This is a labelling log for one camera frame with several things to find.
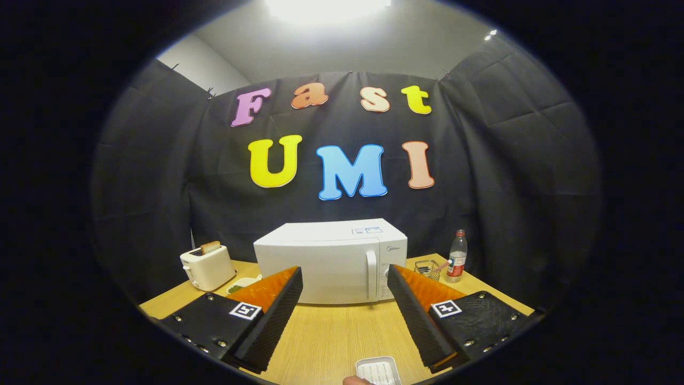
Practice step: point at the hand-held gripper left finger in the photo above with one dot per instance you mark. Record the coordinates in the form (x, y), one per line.
(278, 315)

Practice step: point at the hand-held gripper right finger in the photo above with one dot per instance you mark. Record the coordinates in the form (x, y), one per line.
(417, 315)

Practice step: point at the white toaster oven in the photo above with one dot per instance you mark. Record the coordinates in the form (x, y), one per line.
(326, 251)

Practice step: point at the white pop-up toaster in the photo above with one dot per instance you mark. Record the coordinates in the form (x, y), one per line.
(208, 270)

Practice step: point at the white divided bean plate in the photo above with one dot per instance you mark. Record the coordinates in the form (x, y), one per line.
(240, 283)

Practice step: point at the pink straw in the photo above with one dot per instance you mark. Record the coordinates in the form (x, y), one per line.
(441, 266)

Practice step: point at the small white ridged tray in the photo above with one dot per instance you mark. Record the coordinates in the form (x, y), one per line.
(378, 370)

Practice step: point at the clear plastic water bottle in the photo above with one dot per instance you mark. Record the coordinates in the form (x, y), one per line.
(457, 262)

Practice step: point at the toasted bread slice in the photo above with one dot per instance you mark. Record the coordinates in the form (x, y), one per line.
(210, 247)

